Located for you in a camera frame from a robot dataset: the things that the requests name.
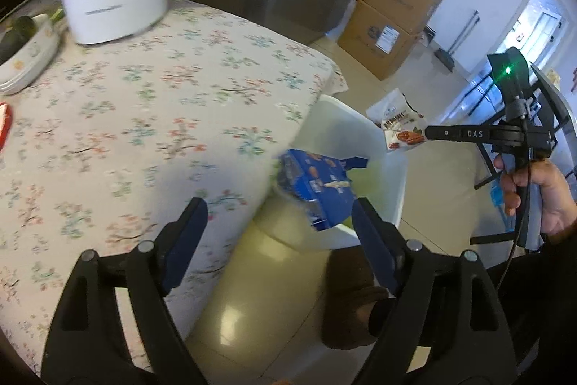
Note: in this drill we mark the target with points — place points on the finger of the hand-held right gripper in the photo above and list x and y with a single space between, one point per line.
441 133

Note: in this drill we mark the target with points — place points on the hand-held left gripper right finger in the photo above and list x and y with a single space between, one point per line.
369 241

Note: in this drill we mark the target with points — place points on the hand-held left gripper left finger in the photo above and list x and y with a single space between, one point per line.
185 241

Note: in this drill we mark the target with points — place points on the white nut packet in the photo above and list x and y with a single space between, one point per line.
401 132

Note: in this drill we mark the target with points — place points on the blue carton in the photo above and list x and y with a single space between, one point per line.
311 177

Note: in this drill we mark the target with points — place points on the white trash bin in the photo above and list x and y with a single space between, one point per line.
333 128

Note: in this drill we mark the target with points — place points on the person's right forearm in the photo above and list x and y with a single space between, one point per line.
559 263

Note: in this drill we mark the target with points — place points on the person's right hand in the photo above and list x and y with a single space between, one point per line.
552 200

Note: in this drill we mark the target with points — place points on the broom with dustpan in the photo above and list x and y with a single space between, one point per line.
446 58

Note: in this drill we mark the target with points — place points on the red plate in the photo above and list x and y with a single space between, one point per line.
3 123

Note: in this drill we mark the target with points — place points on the small green vegetable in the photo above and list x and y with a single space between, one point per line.
55 15

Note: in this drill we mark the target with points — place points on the dark green squash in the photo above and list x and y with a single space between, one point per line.
18 33

